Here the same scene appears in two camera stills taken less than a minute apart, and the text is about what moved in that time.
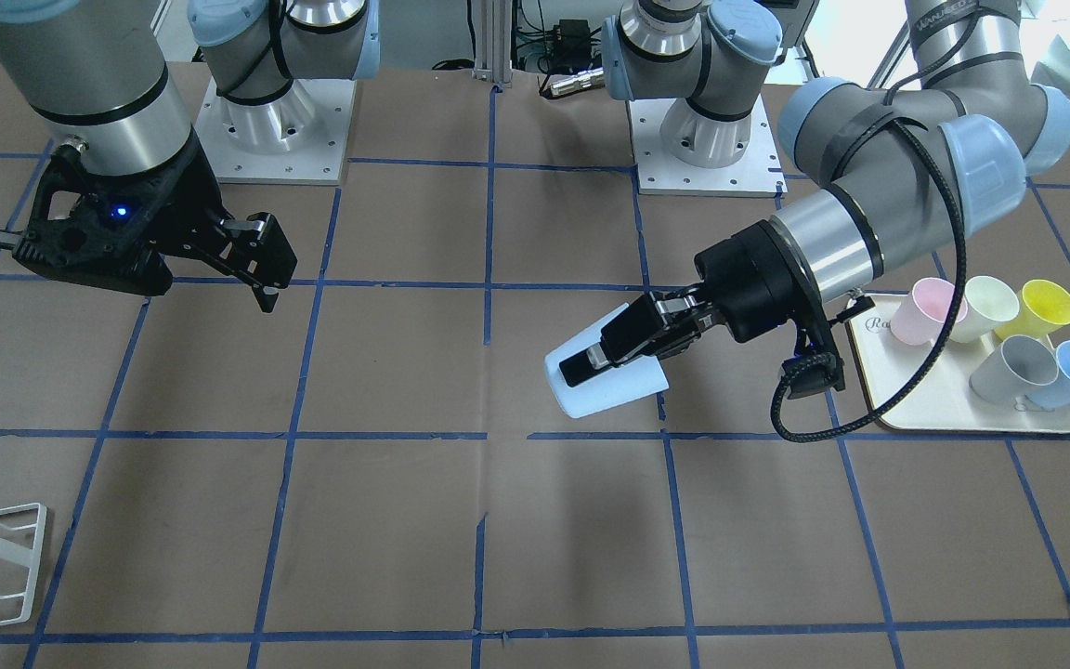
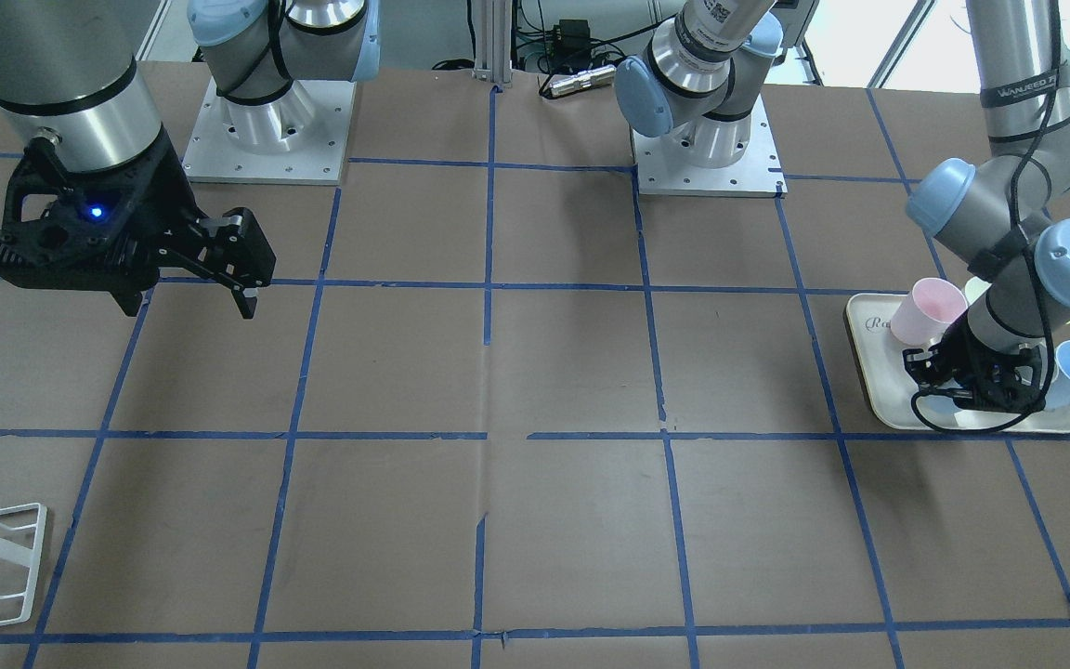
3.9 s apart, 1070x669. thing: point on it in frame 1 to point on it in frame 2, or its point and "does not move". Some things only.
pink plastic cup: (919, 319) does not move
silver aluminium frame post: (493, 42) does not move
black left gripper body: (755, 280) to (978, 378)
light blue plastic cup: (616, 386) to (937, 409)
